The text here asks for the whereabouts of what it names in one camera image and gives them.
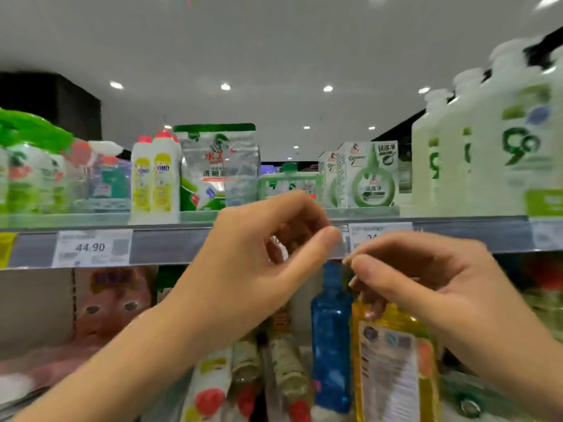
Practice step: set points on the pink cleaner bottle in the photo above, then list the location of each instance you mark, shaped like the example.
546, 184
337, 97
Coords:
114, 303

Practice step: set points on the white red-capped cleaner bottle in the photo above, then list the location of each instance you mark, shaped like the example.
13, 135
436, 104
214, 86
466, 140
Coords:
142, 180
165, 176

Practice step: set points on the slim white red-capped bottle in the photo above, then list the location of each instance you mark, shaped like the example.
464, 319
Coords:
246, 369
207, 387
290, 373

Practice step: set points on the blue pump cleaner bottle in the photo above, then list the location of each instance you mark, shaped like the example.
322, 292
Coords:
332, 347

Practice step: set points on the lime green dish soap bottle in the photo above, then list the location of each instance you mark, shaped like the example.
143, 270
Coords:
545, 294

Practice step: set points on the large green white cleaner pouch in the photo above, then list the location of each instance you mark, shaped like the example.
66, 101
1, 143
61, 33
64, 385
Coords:
215, 162

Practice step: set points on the small green white box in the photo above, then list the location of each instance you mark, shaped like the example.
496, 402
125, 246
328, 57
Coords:
290, 184

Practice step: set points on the yellow dish soap bottle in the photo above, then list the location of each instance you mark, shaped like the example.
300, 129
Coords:
396, 373

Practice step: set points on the person's left hand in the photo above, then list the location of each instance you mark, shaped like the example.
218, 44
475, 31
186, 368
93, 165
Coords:
246, 268

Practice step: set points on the yellow price tag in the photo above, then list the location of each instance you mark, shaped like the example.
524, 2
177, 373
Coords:
6, 248

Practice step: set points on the row of green pump bottles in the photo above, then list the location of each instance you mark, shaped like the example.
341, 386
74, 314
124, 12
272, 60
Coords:
31, 171

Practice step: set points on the white price tag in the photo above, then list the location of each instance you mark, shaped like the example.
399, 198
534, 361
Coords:
547, 233
92, 248
387, 231

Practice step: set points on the small green white cleaner pouch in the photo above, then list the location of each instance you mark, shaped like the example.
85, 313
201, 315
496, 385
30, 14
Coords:
369, 176
330, 176

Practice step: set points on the person's right hand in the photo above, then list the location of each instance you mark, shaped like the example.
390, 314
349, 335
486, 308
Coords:
431, 277

